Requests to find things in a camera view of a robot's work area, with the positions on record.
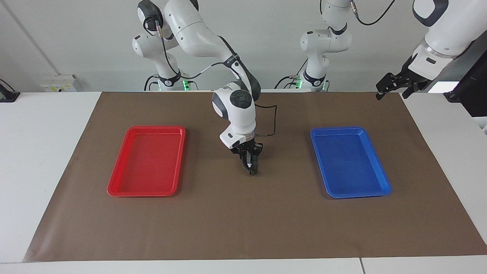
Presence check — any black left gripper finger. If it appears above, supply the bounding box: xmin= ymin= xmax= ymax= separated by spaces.
xmin=403 ymin=78 xmax=430 ymax=99
xmin=376 ymin=73 xmax=399 ymax=100

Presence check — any curved black metal bracket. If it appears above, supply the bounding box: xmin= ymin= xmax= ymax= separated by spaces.
xmin=243 ymin=152 xmax=260 ymax=176

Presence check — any black monitor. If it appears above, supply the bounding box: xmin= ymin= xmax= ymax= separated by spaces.
xmin=443 ymin=49 xmax=487 ymax=118

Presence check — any brown paper table mat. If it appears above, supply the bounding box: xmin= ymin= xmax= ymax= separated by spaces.
xmin=22 ymin=91 xmax=487 ymax=263

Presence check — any blue plastic tray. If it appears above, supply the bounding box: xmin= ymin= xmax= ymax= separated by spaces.
xmin=310 ymin=127 xmax=392 ymax=199

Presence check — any red plastic tray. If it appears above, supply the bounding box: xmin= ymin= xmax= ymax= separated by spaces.
xmin=107 ymin=126 xmax=186 ymax=197

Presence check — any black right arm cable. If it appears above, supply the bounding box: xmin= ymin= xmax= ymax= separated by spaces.
xmin=144 ymin=15 xmax=277 ymax=137

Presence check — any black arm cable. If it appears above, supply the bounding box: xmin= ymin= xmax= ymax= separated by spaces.
xmin=144 ymin=15 xmax=277 ymax=137
xmin=349 ymin=0 xmax=396 ymax=26

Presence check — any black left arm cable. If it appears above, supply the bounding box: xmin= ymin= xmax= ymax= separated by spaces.
xmin=349 ymin=0 xmax=396 ymax=26

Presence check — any black left base cable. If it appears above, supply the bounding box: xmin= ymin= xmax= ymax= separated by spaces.
xmin=275 ymin=59 xmax=309 ymax=90

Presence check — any black base cable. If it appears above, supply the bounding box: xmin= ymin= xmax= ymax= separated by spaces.
xmin=275 ymin=59 xmax=309 ymax=90
xmin=144 ymin=74 xmax=160 ymax=91

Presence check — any black right base cable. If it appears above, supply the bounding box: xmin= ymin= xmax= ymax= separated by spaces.
xmin=144 ymin=74 xmax=160 ymax=91

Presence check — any white wall power box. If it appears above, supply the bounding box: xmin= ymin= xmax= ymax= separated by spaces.
xmin=40 ymin=74 xmax=78 ymax=92

